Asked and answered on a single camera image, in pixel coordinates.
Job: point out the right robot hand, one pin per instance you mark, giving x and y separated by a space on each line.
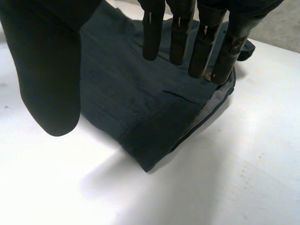
47 70

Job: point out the dark blue shorts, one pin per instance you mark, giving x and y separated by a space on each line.
131 98

